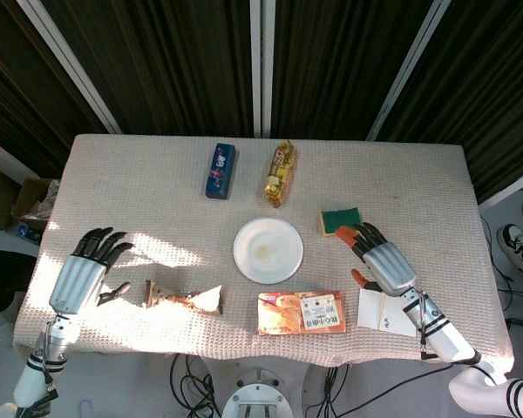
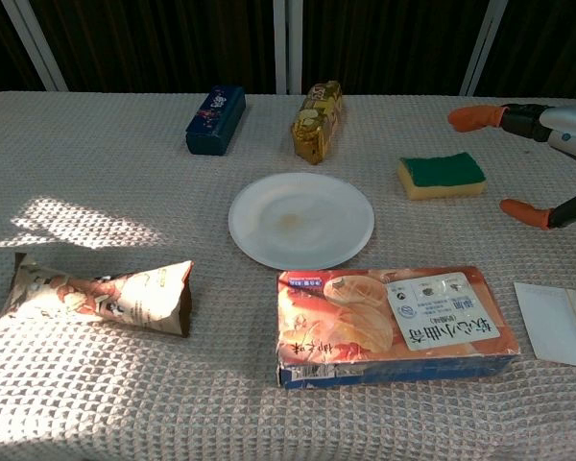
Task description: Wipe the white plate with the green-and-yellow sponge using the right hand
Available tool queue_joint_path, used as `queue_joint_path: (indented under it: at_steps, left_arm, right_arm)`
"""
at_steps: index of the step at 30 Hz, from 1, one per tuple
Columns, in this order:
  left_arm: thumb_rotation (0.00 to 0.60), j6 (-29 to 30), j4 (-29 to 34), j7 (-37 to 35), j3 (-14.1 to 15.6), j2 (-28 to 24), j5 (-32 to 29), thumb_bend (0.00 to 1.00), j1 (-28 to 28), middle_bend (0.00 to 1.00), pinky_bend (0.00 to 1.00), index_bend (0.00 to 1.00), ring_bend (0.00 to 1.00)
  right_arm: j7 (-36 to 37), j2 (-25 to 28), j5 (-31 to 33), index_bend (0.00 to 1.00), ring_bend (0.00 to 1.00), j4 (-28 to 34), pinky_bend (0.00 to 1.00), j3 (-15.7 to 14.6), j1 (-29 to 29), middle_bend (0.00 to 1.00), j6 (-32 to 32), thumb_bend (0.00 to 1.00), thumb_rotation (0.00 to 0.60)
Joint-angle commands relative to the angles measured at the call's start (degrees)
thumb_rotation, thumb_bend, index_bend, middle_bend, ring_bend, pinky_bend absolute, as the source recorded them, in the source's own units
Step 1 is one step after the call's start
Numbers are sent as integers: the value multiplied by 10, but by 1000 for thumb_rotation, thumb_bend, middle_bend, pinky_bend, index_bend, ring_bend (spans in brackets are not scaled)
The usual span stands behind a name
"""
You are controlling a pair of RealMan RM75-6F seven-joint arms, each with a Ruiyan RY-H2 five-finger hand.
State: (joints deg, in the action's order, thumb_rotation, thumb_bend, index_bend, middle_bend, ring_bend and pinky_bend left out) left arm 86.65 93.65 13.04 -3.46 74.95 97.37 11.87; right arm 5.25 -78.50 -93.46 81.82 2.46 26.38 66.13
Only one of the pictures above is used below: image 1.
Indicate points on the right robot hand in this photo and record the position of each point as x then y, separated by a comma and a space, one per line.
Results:
385, 265

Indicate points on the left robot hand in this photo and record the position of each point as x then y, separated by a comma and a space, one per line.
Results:
76, 274

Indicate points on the green yellow sponge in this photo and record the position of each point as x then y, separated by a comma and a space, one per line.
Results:
340, 221

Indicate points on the white round plate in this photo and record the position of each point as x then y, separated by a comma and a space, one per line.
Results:
268, 251

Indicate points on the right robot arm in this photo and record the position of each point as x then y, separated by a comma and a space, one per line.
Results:
457, 348

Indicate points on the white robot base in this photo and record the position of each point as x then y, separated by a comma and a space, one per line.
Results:
259, 394

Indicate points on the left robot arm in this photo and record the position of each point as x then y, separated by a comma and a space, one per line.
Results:
39, 361

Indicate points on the white paper card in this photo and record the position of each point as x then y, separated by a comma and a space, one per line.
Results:
385, 315

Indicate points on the cardboard box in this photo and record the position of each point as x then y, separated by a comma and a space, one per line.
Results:
32, 204

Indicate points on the orange food packet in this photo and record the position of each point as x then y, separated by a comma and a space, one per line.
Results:
300, 312

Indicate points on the brown white snack wrapper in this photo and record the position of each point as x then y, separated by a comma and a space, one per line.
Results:
187, 300

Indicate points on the beige waffle tablecloth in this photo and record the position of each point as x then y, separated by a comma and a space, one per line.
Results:
261, 217

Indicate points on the black white sneaker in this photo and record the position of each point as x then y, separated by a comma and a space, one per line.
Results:
519, 251

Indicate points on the yellow snack packet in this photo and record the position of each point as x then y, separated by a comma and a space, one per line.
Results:
280, 172

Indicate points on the blue rectangular box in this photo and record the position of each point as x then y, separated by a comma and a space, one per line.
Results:
220, 170

